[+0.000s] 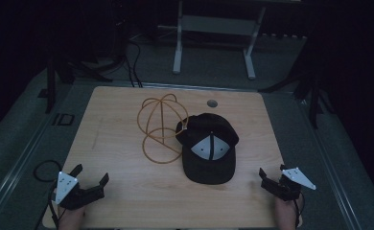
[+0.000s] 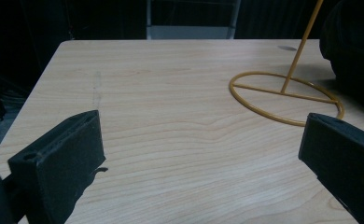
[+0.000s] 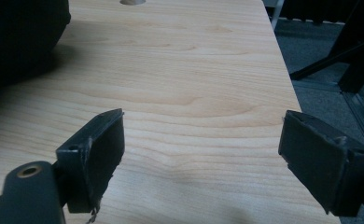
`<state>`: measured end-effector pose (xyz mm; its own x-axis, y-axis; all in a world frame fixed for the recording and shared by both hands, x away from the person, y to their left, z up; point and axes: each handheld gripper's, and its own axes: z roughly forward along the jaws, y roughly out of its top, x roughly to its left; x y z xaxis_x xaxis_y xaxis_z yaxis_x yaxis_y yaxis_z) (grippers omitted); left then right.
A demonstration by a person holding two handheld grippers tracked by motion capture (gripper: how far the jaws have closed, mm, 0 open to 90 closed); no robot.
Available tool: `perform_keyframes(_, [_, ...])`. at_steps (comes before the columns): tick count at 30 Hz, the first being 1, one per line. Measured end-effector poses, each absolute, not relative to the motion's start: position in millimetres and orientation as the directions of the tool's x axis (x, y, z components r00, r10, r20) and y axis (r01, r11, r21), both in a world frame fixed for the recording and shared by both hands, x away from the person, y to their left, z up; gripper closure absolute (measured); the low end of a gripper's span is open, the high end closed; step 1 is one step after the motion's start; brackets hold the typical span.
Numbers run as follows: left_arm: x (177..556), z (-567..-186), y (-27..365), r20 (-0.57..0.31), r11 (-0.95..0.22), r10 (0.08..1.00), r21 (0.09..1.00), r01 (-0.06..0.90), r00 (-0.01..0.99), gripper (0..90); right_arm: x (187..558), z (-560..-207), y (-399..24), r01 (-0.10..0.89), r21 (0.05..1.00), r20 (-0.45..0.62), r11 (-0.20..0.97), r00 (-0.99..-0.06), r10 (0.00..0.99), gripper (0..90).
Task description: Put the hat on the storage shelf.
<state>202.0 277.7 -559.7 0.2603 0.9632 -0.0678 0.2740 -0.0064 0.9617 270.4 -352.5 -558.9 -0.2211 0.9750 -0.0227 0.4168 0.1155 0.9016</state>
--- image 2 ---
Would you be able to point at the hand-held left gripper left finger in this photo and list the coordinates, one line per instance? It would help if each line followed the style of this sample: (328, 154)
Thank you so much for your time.
(58, 161)

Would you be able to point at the grey metal stand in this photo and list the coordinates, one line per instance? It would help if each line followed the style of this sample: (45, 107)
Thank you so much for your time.
(189, 32)

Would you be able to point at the black bulky object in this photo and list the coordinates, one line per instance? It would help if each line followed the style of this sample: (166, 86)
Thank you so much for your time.
(354, 46)

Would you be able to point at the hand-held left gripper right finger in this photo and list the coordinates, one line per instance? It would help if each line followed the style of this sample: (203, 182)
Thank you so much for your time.
(345, 155)

